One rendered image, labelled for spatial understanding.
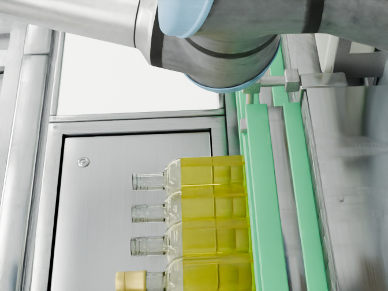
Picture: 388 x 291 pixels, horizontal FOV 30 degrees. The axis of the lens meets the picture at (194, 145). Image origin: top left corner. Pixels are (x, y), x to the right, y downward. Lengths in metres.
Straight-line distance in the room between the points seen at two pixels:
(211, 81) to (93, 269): 0.51
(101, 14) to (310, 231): 0.38
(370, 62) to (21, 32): 0.81
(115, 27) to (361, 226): 0.40
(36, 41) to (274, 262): 0.84
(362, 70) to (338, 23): 0.47
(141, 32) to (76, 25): 0.08
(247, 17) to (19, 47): 1.00
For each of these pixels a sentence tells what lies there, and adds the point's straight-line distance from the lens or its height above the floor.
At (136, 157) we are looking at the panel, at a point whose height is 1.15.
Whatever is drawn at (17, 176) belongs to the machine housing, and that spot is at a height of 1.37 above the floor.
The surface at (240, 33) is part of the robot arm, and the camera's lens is 0.67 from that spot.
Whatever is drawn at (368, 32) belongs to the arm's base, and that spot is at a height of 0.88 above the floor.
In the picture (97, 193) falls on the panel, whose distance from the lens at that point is 1.30.
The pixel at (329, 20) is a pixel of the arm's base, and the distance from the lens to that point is 0.66.
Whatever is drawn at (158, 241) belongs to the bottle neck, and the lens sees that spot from 1.07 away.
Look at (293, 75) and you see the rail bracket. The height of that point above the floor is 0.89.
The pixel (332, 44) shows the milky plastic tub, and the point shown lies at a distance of 1.08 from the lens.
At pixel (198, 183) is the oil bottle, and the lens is 1.11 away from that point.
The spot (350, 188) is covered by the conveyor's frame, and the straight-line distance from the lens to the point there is 0.97.
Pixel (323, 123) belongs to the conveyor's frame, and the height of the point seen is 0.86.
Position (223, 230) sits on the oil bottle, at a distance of 1.06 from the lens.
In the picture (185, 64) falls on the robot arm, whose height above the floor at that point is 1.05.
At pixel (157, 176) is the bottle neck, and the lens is 1.14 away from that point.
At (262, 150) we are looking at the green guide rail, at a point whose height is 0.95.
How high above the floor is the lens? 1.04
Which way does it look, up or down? level
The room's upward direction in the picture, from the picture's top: 92 degrees counter-clockwise
